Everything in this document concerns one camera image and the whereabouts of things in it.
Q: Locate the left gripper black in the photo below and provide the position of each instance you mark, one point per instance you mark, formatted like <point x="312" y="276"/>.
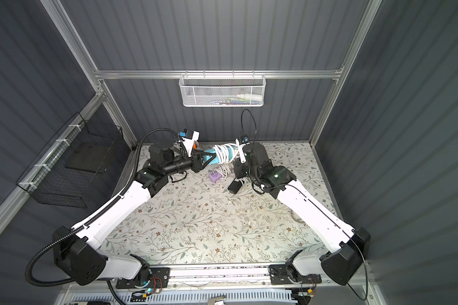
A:
<point x="195" y="162"/>

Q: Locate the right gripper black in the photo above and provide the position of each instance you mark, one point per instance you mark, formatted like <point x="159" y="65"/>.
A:
<point x="242" y="168"/>

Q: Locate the teal power strip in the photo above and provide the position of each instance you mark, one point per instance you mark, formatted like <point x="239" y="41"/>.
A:
<point x="226" y="153"/>

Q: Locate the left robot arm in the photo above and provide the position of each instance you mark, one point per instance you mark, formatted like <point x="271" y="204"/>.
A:
<point x="78" y="251"/>

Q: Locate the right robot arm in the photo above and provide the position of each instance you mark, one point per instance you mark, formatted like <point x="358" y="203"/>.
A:
<point x="345" y="247"/>

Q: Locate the purple power strip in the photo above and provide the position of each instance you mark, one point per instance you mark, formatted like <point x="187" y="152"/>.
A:
<point x="215" y="176"/>

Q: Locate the black power strip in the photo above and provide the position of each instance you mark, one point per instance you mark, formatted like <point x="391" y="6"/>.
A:
<point x="235" y="186"/>

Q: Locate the clear tape roll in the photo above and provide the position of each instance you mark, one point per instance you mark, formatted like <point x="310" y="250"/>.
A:
<point x="296" y="218"/>

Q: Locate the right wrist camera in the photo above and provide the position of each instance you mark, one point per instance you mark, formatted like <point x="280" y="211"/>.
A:
<point x="241" y="142"/>

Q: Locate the white wire wall basket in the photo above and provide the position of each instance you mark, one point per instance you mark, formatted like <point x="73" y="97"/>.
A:
<point x="198" y="92"/>

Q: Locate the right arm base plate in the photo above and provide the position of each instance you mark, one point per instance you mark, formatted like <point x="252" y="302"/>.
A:
<point x="281" y="274"/>

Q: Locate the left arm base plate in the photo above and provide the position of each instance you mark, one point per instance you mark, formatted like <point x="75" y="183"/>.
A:
<point x="152" y="278"/>

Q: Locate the black wire wall basket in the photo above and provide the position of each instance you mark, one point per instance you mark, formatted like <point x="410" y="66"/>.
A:
<point x="77" y="171"/>

